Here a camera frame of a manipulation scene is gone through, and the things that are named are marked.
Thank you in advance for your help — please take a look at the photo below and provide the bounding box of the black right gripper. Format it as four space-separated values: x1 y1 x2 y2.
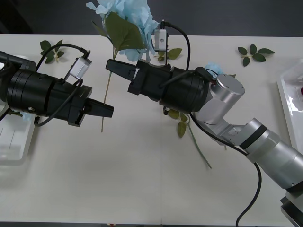
106 59 172 102

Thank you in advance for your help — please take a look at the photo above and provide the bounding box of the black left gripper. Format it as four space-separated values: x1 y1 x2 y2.
46 82 115 126

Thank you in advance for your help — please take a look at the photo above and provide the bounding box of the loose green leaf twig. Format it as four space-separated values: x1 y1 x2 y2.
39 39 65 64
238 43 276 67
155 48 183 62

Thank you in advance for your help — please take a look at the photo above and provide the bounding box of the red rose with green stem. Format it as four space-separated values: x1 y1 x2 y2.
163 107 213 169

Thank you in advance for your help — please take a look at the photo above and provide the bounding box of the shallow white box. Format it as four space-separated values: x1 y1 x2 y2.
0 54 36 166
276 59 303 147

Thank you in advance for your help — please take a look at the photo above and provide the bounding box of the pale grey left wrist camera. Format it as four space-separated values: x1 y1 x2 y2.
68 56 93 80

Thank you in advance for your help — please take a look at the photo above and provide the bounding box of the pale grey wrist camera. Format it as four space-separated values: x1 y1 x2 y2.
153 28 169 52
68 56 93 80

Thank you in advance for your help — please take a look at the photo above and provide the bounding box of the pale grey right wrist camera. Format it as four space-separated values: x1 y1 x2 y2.
153 28 169 52

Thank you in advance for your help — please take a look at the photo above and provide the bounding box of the black left wrist camera cable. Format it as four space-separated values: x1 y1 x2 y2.
34 44 92 126

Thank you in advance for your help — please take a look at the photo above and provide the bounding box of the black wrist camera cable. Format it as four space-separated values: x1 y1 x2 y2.
34 44 92 126
160 20 214 88

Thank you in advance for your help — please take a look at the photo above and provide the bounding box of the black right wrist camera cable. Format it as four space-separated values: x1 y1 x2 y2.
160 20 214 88

